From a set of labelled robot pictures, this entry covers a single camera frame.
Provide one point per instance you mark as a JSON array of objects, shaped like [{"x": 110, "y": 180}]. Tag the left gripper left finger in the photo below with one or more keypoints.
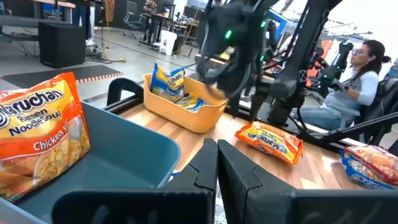
[{"x": 202, "y": 171}]

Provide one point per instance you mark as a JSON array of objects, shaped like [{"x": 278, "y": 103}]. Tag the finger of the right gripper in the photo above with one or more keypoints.
[
  {"x": 214, "y": 85},
  {"x": 241, "y": 96}
]

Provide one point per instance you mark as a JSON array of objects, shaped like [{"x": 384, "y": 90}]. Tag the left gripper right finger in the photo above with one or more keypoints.
[{"x": 236, "y": 179}]

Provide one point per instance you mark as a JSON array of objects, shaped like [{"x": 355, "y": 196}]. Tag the orange plastic bin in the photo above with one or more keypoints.
[{"x": 186, "y": 115}]

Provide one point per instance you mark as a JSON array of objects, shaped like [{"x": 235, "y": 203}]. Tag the orange ramen noodle pack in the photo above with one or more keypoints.
[
  {"x": 40, "y": 130},
  {"x": 270, "y": 141}
]

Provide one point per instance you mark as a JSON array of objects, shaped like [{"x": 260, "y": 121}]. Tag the teal plastic bin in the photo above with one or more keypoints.
[{"x": 118, "y": 161}]

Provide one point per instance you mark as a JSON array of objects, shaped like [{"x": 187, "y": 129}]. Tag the maroon ramen noodle pack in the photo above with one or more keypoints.
[{"x": 373, "y": 161}]

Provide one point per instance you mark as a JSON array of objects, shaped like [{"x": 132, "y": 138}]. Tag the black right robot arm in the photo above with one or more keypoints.
[{"x": 298, "y": 46}]

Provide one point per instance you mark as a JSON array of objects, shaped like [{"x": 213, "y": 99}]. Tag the white plastic stool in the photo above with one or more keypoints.
[{"x": 168, "y": 42}]

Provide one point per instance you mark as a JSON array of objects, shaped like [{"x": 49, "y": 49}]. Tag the black background desk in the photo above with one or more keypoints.
[{"x": 161, "y": 25}]

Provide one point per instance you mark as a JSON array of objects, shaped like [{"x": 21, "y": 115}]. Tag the black office chair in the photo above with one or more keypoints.
[
  {"x": 132, "y": 18},
  {"x": 382, "y": 109}
]

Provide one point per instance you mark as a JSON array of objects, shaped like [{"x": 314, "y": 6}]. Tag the person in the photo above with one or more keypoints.
[
  {"x": 354, "y": 90},
  {"x": 84, "y": 21}
]

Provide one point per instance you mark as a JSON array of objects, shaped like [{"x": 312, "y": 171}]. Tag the black cabinet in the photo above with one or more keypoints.
[{"x": 62, "y": 45}]

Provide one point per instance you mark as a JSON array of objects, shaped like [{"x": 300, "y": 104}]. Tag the black hazard-striped floor mat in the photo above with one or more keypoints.
[{"x": 46, "y": 76}]

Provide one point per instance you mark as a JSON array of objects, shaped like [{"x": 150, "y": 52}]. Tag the grey metal desk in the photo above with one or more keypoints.
[{"x": 37, "y": 18}]

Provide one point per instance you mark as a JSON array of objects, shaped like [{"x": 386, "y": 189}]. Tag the black aluminium table frame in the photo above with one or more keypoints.
[{"x": 124, "y": 91}]

